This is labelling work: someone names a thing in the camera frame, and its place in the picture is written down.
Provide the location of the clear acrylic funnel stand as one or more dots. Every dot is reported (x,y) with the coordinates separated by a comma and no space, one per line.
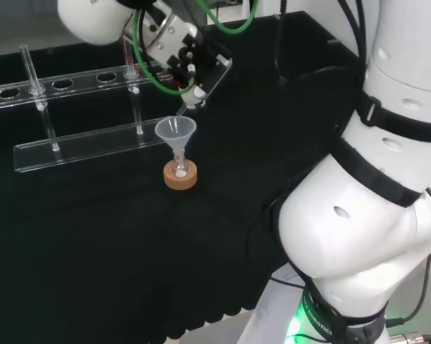
(90,143)

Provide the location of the black bench cloth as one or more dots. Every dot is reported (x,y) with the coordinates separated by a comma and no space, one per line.
(129,251)

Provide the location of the clear weighing funnel with salt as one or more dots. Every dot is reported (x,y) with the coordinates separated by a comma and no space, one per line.
(180,110)

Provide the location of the white printed paper sheet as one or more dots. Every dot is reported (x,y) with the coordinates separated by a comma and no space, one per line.
(290,276)

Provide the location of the clear plastic funnel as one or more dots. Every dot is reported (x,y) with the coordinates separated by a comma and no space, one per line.
(175,130)

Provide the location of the small glass round-bottom flask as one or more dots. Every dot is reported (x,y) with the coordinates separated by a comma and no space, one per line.
(180,171)

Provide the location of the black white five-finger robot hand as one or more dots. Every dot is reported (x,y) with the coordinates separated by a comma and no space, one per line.
(201,68)

